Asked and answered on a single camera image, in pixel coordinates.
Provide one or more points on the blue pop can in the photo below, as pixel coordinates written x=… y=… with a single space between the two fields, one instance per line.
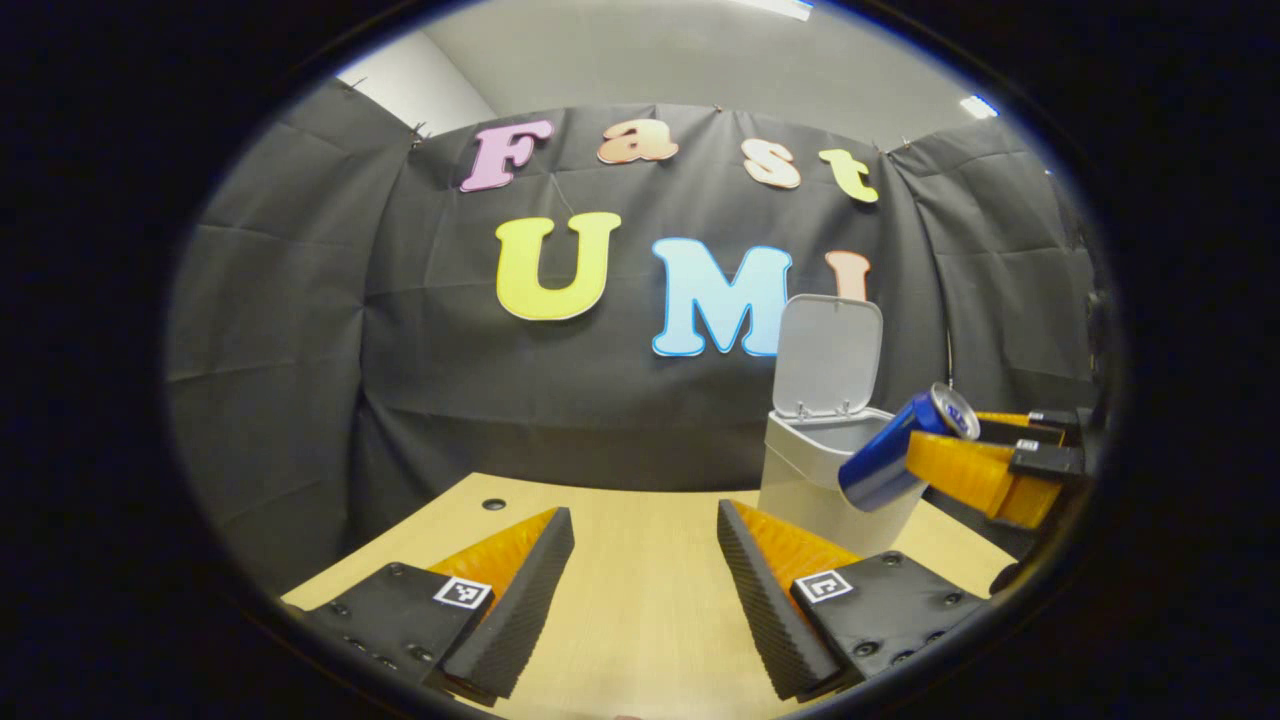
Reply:
x=885 y=460

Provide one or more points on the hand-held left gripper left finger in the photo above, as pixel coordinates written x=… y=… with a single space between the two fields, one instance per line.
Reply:
x=515 y=620

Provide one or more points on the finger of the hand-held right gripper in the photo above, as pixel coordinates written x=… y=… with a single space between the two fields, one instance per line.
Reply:
x=965 y=470
x=1040 y=430

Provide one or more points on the white desktop garbage bin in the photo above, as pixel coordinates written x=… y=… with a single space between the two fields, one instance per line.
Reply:
x=810 y=490

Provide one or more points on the black backdrop cloth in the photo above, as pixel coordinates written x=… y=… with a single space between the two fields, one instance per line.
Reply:
x=600 y=400

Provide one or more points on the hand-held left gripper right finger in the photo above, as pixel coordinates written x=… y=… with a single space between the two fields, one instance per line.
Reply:
x=770 y=610

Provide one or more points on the long ceiling light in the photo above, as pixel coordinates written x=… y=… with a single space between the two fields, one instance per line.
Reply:
x=775 y=8

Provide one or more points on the small ceiling light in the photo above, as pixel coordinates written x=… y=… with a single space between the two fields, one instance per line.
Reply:
x=978 y=105

